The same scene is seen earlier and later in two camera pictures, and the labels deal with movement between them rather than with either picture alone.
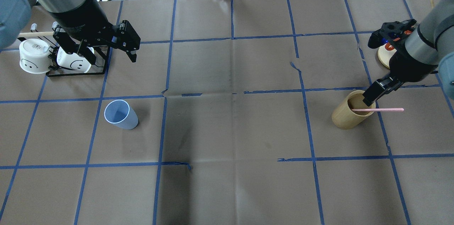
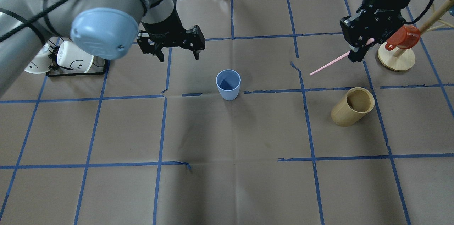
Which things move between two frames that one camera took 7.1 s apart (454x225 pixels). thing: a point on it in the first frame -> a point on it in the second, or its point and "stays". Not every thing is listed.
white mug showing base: [36, 56] stays
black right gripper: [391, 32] -> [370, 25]
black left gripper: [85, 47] -> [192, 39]
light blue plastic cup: [119, 113] -> [228, 81]
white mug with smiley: [73, 61] stays
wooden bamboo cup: [343, 118] stays
